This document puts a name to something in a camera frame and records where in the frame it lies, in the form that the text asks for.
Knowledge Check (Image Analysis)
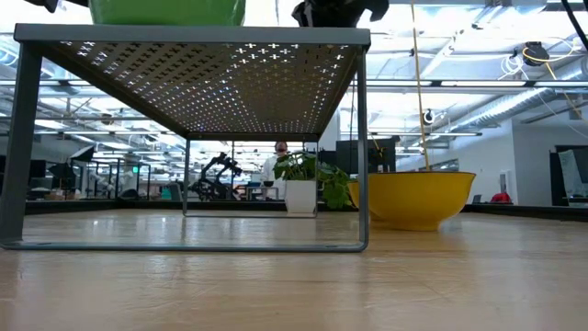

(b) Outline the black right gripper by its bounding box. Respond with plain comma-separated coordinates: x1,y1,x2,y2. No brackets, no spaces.
290,0,390,29

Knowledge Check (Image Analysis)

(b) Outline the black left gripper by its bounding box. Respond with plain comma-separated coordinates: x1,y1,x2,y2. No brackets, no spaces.
23,0,89,15

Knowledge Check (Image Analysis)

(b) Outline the green plastic bowl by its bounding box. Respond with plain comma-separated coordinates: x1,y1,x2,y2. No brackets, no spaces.
88,0,247,27

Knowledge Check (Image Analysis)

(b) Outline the yellow bowl with patterned inside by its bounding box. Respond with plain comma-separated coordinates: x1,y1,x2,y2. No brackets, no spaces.
347,171,477,233

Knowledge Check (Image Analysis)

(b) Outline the grey perforated metal shelf riser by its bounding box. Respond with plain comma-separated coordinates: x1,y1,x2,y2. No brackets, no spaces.
0,23,371,254

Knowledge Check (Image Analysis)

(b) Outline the black monitor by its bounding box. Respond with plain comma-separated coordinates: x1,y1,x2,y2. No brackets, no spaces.
334,137,398,175

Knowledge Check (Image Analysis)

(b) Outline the person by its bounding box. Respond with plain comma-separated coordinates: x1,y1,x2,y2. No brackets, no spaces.
260,140,289,201

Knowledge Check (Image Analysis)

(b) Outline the green plant in white pot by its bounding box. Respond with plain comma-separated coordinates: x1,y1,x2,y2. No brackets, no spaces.
273,150,358,215

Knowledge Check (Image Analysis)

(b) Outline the black display screen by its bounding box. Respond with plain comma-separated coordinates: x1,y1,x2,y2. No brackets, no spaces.
549,144,588,208

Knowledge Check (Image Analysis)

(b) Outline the yellow cable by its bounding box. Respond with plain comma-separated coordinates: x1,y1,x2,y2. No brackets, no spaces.
410,0,431,173

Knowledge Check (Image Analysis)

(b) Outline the black ceiling cable reel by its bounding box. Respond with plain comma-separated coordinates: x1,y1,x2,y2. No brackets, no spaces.
522,40,551,68

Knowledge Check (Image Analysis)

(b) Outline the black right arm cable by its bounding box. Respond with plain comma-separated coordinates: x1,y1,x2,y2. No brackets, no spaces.
559,0,588,52

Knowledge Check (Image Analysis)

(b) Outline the black aluminium table frame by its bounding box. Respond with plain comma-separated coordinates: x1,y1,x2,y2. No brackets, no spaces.
25,198,588,221

